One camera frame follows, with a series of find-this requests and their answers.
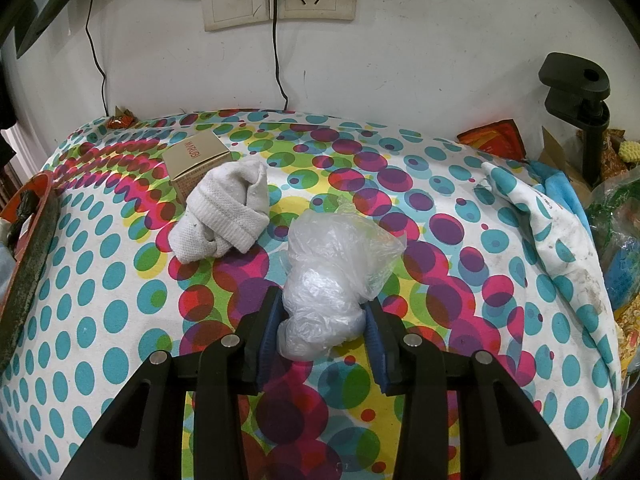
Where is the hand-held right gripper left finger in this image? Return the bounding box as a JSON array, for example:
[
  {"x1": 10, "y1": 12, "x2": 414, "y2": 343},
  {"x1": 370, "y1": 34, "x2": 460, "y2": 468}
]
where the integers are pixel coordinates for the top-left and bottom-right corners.
[{"x1": 60, "y1": 285, "x2": 288, "y2": 480}]

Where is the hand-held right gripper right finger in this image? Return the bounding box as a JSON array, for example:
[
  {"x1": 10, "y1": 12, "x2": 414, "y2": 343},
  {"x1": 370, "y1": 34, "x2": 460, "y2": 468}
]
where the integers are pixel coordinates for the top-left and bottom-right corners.
[{"x1": 363, "y1": 301, "x2": 583, "y2": 480}]

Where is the clear plastic bag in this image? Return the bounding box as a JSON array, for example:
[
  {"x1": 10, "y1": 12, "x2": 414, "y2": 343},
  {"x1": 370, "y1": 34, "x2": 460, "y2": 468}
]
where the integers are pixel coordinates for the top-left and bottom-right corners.
[{"x1": 276, "y1": 199, "x2": 407, "y2": 361}]

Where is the red plastic basket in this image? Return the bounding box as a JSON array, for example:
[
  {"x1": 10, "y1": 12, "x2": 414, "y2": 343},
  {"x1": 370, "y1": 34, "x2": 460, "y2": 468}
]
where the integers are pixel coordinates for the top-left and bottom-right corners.
[{"x1": 0, "y1": 170, "x2": 63, "y2": 372}]

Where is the small rolled white sock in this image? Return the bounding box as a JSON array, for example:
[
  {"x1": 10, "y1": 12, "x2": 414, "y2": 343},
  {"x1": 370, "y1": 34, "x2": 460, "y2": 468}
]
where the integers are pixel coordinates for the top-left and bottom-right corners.
[{"x1": 169, "y1": 161, "x2": 271, "y2": 264}]

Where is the polka dot cloth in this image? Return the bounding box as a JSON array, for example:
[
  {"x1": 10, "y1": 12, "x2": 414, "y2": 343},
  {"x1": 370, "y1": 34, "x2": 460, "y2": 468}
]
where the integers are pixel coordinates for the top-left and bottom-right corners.
[{"x1": 0, "y1": 107, "x2": 626, "y2": 480}]

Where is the gold cardboard box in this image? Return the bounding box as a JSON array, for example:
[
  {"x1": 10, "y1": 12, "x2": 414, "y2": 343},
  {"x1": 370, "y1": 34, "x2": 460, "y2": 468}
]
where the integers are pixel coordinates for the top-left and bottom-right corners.
[{"x1": 164, "y1": 132, "x2": 232, "y2": 201}]

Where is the orange snack packet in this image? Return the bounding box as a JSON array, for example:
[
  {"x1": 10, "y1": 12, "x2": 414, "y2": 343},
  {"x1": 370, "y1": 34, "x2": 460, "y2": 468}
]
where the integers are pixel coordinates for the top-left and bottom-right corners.
[{"x1": 457, "y1": 119, "x2": 523, "y2": 161}]

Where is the blue cloth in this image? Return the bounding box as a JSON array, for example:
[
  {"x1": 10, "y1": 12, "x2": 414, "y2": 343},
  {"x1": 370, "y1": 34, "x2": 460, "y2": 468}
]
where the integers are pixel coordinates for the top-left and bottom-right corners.
[{"x1": 530, "y1": 160, "x2": 593, "y2": 233}]

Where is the yellow snack packet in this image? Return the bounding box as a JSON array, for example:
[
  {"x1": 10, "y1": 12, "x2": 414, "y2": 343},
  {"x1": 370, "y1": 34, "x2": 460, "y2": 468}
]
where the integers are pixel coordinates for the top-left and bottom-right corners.
[{"x1": 612, "y1": 305, "x2": 640, "y2": 376}]

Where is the clear bag of toys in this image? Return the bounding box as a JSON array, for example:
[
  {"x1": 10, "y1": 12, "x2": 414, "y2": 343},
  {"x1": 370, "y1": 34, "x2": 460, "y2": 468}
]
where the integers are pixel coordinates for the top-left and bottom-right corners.
[{"x1": 585, "y1": 170, "x2": 640, "y2": 311}]

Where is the brown cardboard piece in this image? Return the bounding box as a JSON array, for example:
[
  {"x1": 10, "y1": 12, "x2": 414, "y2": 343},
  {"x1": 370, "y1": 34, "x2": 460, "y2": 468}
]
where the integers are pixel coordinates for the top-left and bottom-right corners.
[{"x1": 541, "y1": 127, "x2": 591, "y2": 181}]

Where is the orange candy wrapper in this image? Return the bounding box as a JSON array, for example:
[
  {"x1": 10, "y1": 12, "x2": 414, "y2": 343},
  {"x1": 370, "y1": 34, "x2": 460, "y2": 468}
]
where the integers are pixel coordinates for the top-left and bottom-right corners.
[{"x1": 107, "y1": 106, "x2": 135, "y2": 128}]

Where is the light blue sock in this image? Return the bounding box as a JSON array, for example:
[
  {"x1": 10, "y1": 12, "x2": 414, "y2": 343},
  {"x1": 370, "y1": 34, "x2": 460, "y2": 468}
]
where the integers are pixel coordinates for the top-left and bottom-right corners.
[{"x1": 0, "y1": 245, "x2": 21, "y2": 311}]

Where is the black desk clamp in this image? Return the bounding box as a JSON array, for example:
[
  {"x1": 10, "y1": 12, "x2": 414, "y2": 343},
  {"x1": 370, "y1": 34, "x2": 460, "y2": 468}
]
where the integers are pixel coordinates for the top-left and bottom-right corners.
[{"x1": 538, "y1": 51, "x2": 612, "y2": 186}]

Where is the dark panel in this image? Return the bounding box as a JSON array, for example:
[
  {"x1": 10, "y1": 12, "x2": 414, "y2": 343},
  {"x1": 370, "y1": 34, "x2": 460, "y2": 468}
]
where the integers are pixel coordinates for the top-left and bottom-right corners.
[{"x1": 15, "y1": 0, "x2": 96, "y2": 59}]

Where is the thin black cable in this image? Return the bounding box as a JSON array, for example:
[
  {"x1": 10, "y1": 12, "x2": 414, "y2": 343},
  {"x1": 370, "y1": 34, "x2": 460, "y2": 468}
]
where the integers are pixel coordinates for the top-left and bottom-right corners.
[
  {"x1": 270, "y1": 0, "x2": 291, "y2": 111},
  {"x1": 85, "y1": 0, "x2": 110, "y2": 117}
]

